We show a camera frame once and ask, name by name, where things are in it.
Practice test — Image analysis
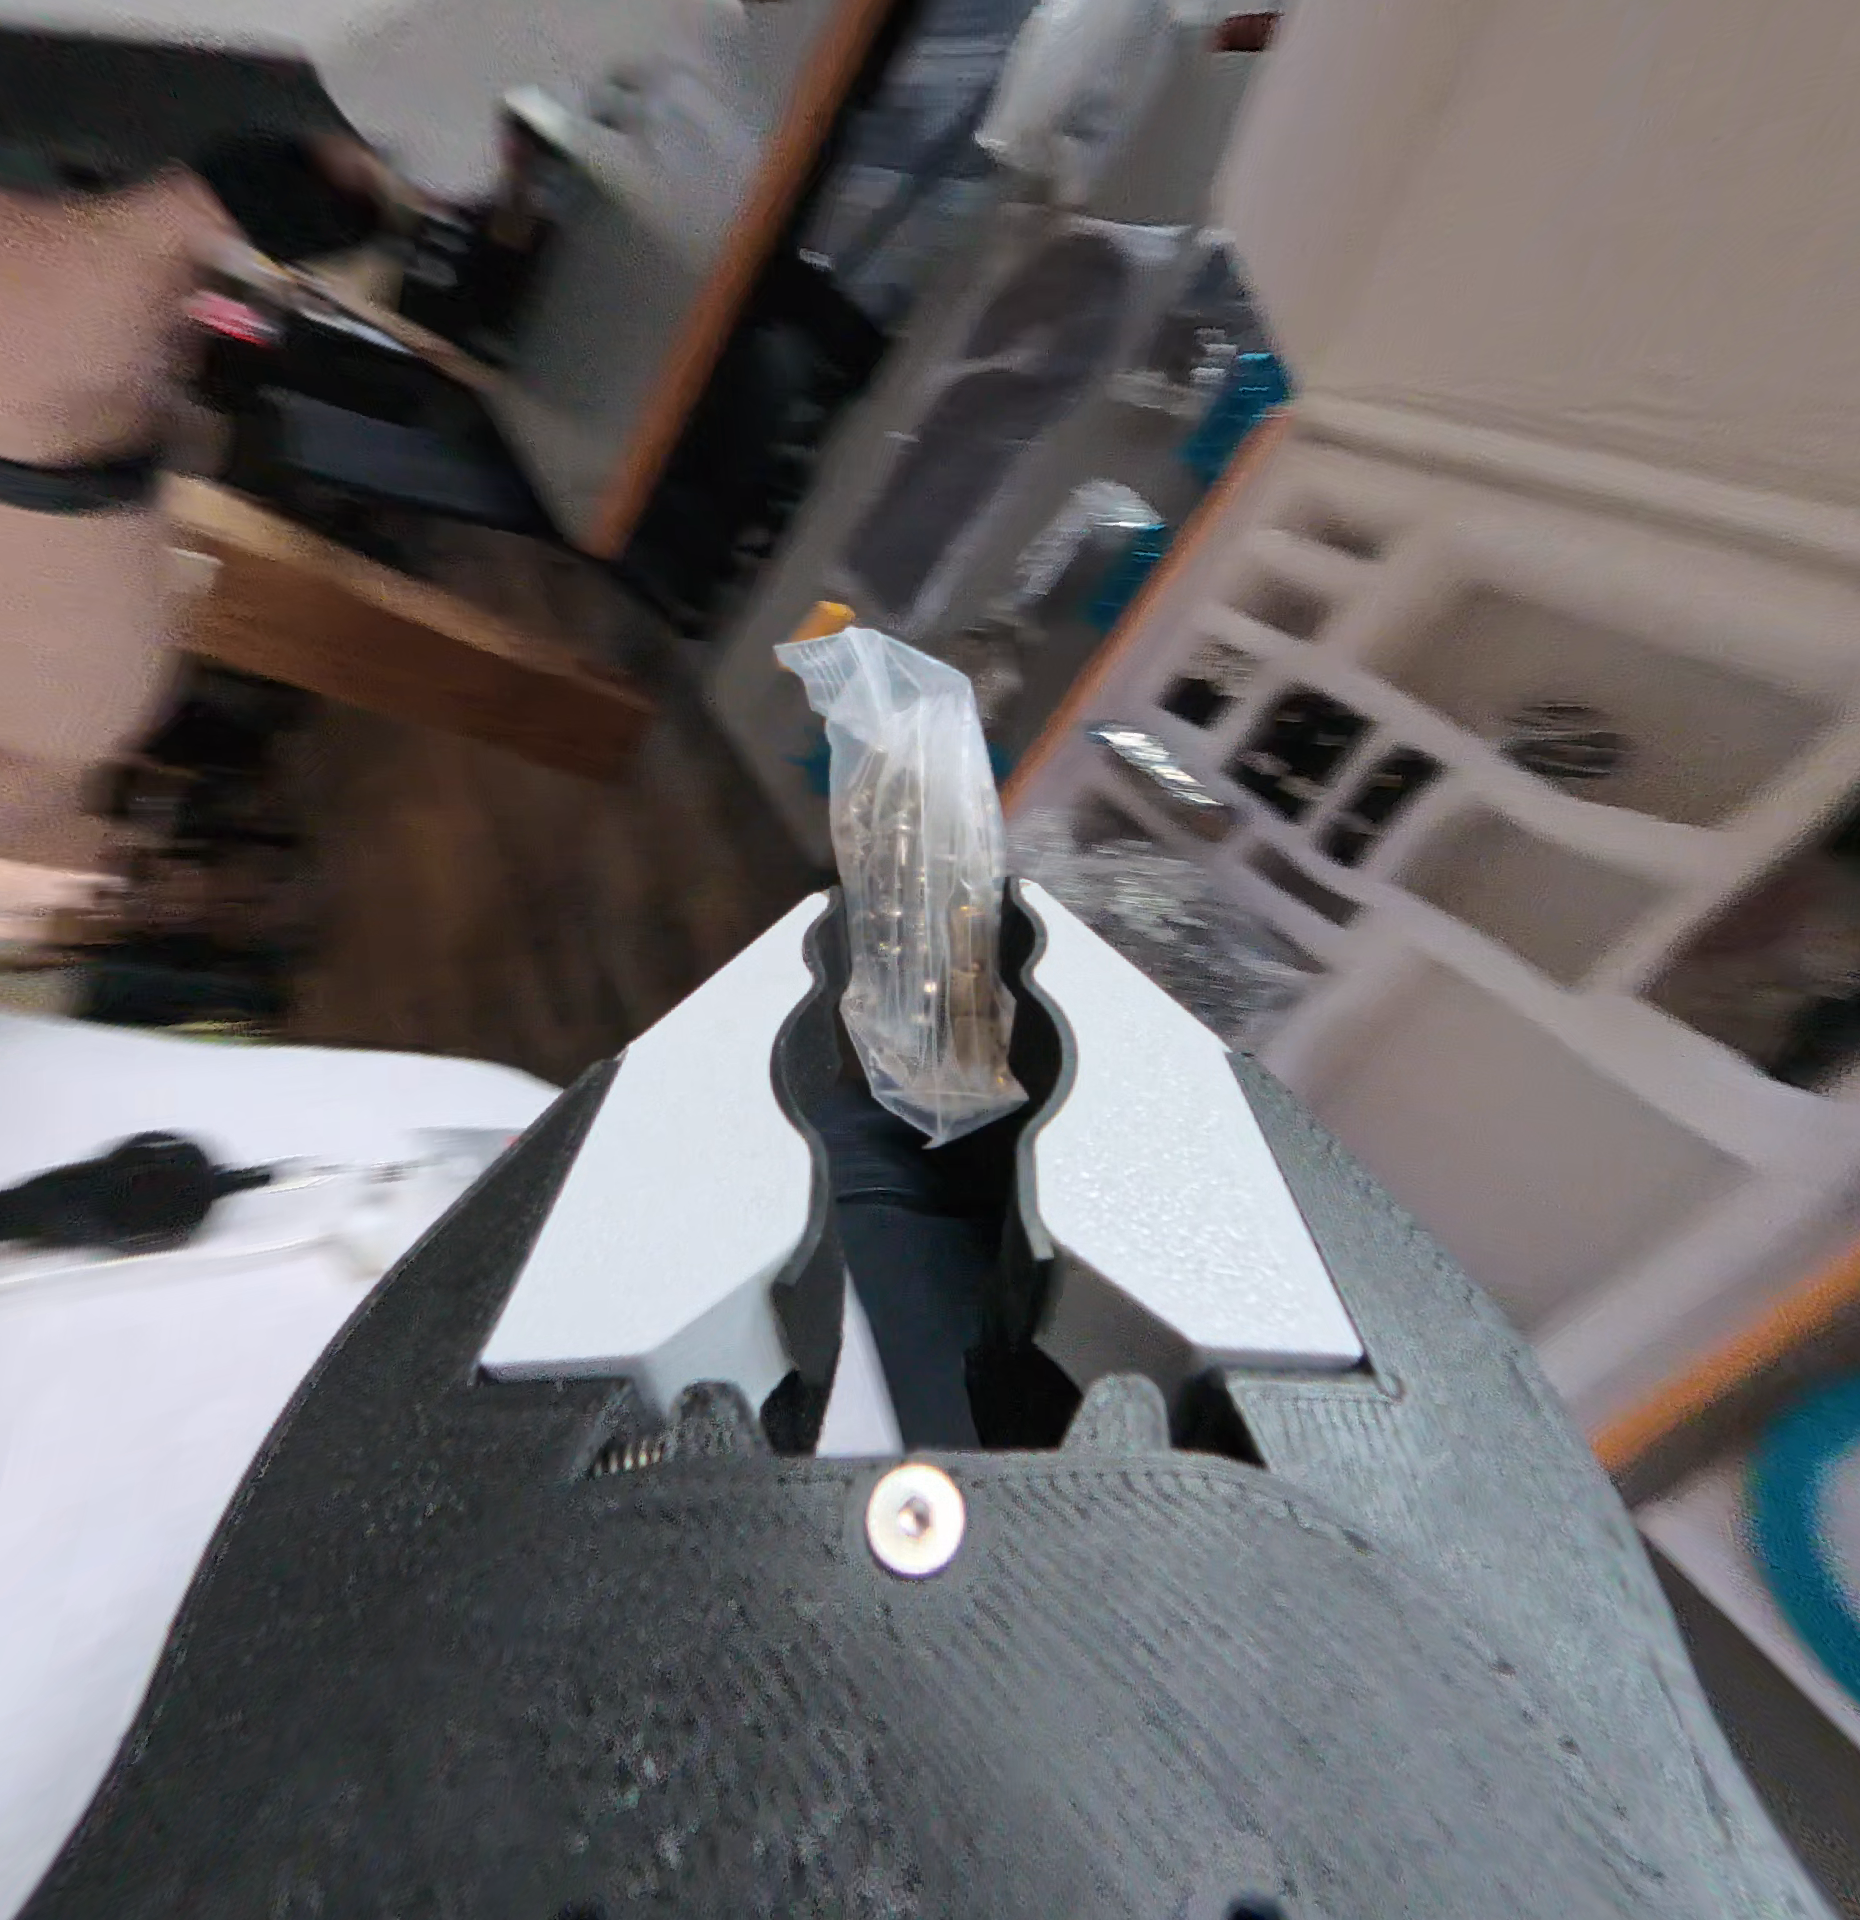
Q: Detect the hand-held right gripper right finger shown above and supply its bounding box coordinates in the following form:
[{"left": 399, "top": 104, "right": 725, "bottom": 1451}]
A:
[{"left": 965, "top": 878, "right": 1375, "bottom": 1455}]

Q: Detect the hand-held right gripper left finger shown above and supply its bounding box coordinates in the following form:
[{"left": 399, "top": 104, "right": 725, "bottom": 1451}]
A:
[{"left": 477, "top": 888, "right": 875, "bottom": 1455}]

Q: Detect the clear bag of silver standoffs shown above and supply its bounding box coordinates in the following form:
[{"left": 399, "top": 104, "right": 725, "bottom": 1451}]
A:
[{"left": 773, "top": 626, "right": 1031, "bottom": 1149}]

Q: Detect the white cardboard box orange trim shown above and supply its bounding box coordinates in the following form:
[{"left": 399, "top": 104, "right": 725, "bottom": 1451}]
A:
[{"left": 1006, "top": 0, "right": 1860, "bottom": 1503}]

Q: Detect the bubble wrap bag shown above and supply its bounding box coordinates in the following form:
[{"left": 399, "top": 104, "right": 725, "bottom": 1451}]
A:
[{"left": 1021, "top": 809, "right": 1323, "bottom": 1038}]

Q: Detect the black lanyard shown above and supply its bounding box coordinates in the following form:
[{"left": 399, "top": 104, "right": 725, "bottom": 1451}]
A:
[{"left": 0, "top": 1132, "right": 274, "bottom": 1253}]

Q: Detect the large blue ring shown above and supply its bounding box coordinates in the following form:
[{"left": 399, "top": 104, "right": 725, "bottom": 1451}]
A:
[{"left": 1742, "top": 1401, "right": 1860, "bottom": 1728}]

